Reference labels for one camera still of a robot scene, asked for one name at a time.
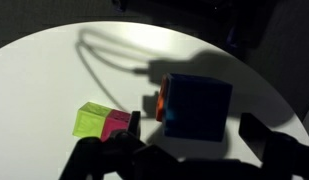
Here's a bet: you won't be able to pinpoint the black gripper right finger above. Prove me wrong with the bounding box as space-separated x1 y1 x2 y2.
238 112 309 180

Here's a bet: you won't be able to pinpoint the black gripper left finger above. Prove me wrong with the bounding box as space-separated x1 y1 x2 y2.
58 110 182 180

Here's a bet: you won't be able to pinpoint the blue block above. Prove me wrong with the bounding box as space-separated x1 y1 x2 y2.
162 73 234 143

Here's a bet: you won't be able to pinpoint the mulberry magenta block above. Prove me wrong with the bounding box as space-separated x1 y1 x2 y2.
100 109 132 143

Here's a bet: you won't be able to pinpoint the lime green block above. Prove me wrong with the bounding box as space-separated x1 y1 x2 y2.
72 101 112 139

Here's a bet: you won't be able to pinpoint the orange block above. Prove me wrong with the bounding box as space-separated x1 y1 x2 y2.
155 73 170 123

